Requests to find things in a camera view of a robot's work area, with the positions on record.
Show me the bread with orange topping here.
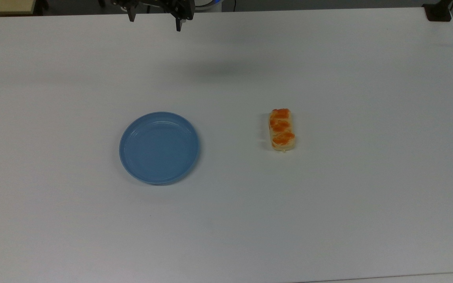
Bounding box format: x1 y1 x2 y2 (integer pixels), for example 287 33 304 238
269 108 296 153

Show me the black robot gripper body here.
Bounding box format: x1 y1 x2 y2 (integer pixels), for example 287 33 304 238
110 0 195 21

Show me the black camera stand clamp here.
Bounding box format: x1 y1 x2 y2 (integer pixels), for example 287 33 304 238
422 0 453 22

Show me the blue round plastic plate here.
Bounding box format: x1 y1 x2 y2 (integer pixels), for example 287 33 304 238
119 112 201 186

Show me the yellowish wooden table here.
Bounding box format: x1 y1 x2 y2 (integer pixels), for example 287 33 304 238
0 0 37 16

